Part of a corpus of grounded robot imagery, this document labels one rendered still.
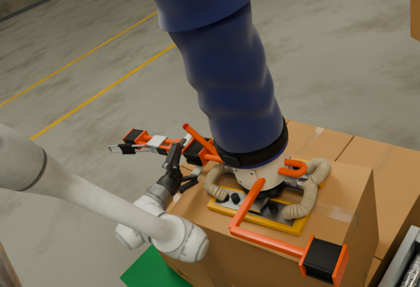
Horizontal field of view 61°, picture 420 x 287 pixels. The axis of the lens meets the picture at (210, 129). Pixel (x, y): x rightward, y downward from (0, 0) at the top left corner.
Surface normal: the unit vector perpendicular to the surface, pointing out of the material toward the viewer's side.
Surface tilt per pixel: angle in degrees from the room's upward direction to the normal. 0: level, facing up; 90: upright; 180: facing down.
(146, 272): 0
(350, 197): 0
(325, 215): 0
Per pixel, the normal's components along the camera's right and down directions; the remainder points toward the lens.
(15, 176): 0.66, 0.51
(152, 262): -0.32, -0.76
